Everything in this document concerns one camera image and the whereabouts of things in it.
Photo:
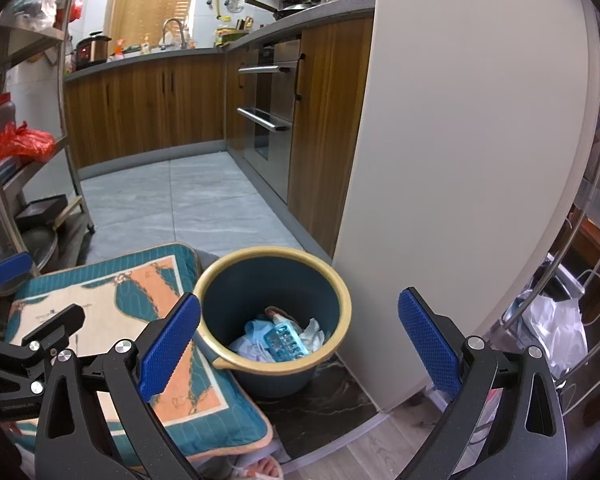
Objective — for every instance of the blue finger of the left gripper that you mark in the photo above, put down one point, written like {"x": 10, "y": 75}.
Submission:
{"x": 56, "y": 331}
{"x": 14, "y": 267}

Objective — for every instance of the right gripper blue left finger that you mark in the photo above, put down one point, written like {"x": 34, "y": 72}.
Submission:
{"x": 162, "y": 344}

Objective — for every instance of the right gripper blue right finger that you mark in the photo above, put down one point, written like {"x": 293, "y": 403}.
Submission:
{"x": 435, "y": 338}

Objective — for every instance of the white crumpled paper trash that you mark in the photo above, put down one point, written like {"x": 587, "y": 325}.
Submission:
{"x": 311, "y": 335}

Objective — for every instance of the teal yellow-rimmed trash bin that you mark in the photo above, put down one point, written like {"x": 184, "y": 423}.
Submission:
{"x": 270, "y": 284}

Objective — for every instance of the wooden kitchen cabinets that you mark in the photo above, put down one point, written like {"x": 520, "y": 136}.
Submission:
{"x": 320, "y": 70}

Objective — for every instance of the kitchen faucet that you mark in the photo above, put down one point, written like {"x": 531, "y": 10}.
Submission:
{"x": 173, "y": 34}

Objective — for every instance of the round black pan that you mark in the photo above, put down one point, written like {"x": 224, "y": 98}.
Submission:
{"x": 42, "y": 243}

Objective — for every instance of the teal orange floor mat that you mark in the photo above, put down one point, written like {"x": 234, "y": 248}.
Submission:
{"x": 204, "y": 410}

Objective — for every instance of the white plastic bag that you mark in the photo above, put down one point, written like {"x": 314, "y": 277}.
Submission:
{"x": 558, "y": 327}

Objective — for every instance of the blue blister pack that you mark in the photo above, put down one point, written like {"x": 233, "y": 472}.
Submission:
{"x": 284, "y": 343}

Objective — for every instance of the red plastic bag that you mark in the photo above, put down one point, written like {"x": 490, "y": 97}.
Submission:
{"x": 21, "y": 141}

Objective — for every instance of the stainless steel shelf rack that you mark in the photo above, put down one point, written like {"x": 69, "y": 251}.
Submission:
{"x": 34, "y": 48}

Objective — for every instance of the red lidded plastic container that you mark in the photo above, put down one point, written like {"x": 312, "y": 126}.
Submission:
{"x": 7, "y": 110}

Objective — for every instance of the rice cooker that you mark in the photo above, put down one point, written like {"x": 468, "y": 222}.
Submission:
{"x": 92, "y": 50}

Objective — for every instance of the stainless steel built-in oven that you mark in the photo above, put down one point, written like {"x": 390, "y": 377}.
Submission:
{"x": 270, "y": 115}

